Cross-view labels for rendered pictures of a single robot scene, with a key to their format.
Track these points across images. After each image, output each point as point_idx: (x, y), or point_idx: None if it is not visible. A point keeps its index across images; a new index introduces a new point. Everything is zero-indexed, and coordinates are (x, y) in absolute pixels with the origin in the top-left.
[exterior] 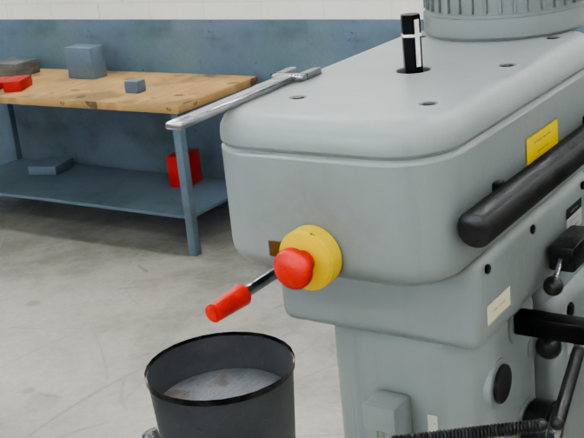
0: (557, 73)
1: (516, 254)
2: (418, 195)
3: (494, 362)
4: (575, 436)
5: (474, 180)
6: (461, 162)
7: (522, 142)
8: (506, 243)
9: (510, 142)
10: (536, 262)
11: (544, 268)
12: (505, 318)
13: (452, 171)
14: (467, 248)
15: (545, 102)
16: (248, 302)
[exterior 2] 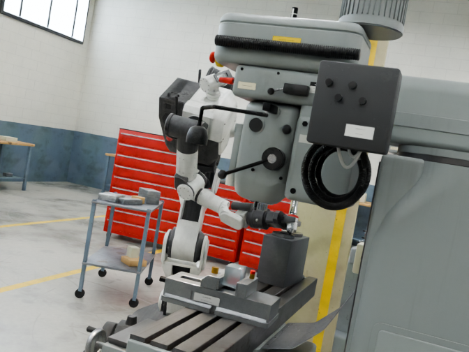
0: (306, 23)
1: (264, 75)
2: (218, 32)
3: (255, 115)
4: (299, 184)
5: (234, 33)
6: (229, 25)
7: (271, 35)
8: (259, 68)
9: (262, 31)
10: (279, 87)
11: (285, 93)
12: (250, 93)
13: (225, 26)
14: (225, 52)
15: (292, 29)
16: (230, 82)
